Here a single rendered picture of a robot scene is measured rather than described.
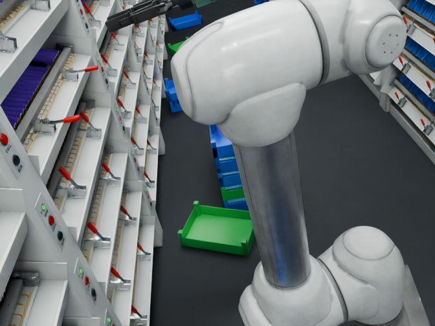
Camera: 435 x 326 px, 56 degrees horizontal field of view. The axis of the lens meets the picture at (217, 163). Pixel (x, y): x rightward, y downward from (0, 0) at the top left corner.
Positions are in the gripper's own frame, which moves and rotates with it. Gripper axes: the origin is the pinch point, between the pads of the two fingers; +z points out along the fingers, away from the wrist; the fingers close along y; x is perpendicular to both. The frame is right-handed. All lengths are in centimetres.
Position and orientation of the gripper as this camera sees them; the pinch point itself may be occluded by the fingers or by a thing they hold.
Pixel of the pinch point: (119, 20)
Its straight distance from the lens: 119.3
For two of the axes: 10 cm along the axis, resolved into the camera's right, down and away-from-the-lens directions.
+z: -9.4, 3.2, 1.4
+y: 0.9, 5.9, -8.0
